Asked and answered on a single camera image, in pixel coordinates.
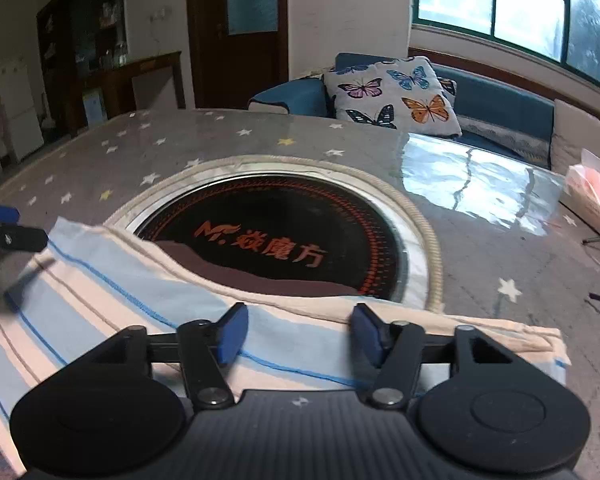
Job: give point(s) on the dark wooden door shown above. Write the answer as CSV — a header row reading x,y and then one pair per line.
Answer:
x,y
207,60

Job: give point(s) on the dark wooden display cabinet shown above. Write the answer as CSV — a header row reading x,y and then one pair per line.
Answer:
x,y
60,50

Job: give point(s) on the white wall socket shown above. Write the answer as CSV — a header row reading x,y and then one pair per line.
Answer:
x,y
161,13

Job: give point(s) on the green framed window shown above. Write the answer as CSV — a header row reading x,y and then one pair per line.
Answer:
x,y
525,0

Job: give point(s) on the blue framed picture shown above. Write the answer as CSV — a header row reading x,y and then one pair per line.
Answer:
x,y
93,107

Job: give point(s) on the white refrigerator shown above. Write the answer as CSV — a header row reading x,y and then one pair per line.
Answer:
x,y
20,110

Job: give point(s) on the light blue striped shirt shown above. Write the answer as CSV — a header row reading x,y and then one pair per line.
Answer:
x,y
105,290

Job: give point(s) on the round black induction cooktop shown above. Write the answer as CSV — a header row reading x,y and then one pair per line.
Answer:
x,y
280,210

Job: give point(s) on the blue sofa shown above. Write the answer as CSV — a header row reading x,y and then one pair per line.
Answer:
x,y
500,102

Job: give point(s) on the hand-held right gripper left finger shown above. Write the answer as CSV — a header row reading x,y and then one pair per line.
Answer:
x,y
232,332

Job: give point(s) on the butterfly print pillow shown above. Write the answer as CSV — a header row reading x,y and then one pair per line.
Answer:
x,y
390,95

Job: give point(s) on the beige cushion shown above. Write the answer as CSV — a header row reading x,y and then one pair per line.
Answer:
x,y
582,135

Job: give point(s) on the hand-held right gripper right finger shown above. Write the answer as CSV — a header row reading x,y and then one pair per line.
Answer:
x,y
366,332

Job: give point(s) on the dark wooden side table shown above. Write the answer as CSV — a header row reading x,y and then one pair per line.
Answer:
x,y
150,62

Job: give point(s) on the pink plastic bag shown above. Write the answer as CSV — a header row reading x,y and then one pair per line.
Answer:
x,y
595,190

